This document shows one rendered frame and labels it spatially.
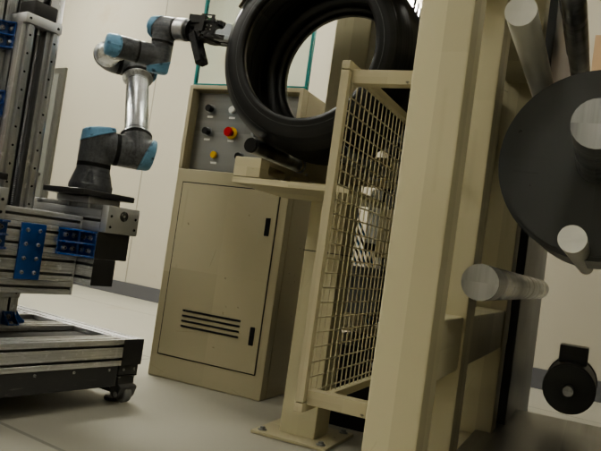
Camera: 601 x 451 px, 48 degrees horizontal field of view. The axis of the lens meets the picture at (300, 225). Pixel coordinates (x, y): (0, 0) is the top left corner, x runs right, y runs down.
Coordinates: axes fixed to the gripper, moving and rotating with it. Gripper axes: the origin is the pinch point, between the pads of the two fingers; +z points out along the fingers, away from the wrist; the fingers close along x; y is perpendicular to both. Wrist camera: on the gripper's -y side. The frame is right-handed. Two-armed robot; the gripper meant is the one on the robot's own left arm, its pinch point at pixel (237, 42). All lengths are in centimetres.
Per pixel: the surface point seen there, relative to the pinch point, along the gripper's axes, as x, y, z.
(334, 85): 25.5, -2.9, 25.1
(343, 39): 25.3, 12.9, 24.3
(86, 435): -24, -126, -2
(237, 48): -12.5, -5.4, 8.7
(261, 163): -10.7, -37.2, 25.1
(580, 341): 254, -77, 114
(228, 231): 61, -61, -22
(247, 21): -12.7, 3.2, 9.8
